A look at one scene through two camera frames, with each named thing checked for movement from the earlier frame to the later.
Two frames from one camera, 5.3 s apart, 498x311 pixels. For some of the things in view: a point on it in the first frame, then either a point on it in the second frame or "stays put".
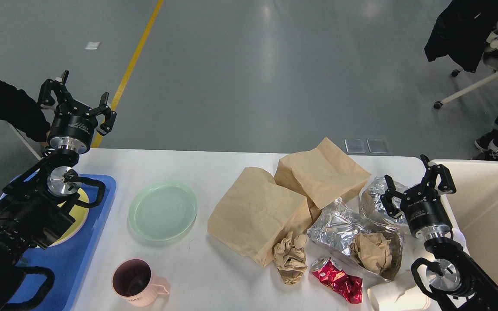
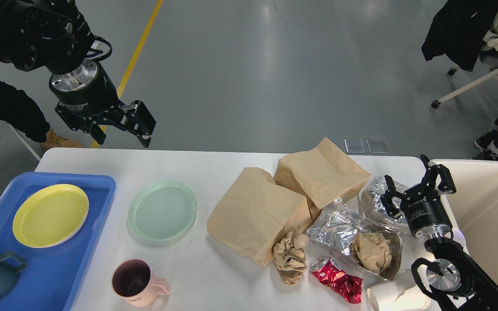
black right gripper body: (425, 213) stays put
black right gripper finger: (391, 191) stays put
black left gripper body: (73, 127) → (85, 91)
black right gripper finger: (446, 185) stays put
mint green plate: (161, 211) stays put
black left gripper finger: (45, 99) → (137, 119)
